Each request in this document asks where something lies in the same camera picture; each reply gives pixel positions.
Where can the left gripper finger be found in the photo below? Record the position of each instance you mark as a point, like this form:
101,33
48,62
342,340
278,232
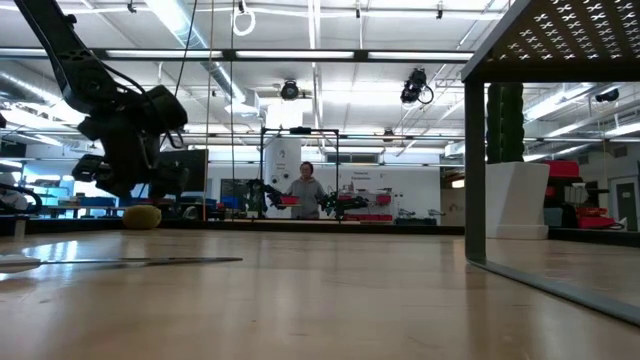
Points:
127,187
170,182

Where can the brown green kiwi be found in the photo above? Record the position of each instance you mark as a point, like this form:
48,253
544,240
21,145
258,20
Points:
142,217

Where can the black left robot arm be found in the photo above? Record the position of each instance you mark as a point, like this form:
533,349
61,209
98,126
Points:
75,65

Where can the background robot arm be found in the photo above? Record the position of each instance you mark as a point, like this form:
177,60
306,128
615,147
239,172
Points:
345,202
272,195

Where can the black monitor on stand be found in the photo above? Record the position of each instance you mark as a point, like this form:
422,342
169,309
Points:
197,170

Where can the white LED light bar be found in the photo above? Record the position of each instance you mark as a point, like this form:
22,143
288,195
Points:
420,55
165,54
295,54

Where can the red plastic bin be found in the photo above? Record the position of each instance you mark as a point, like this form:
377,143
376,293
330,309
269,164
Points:
290,200

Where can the person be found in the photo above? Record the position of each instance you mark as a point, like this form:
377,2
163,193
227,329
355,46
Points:
306,192

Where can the black round ceiling fixture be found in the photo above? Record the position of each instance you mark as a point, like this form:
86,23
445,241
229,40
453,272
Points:
289,91

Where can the grey perforated metal riser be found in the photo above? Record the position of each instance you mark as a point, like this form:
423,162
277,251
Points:
475,175

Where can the green cactus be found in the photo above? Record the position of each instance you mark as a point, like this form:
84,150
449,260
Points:
505,125

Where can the white angular plant pot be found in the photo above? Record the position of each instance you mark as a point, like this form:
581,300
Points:
517,200

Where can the black aluminium frame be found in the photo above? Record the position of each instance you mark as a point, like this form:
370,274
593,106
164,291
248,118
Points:
300,227

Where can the black ceiling camera device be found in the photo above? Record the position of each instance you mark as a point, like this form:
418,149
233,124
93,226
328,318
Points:
414,85

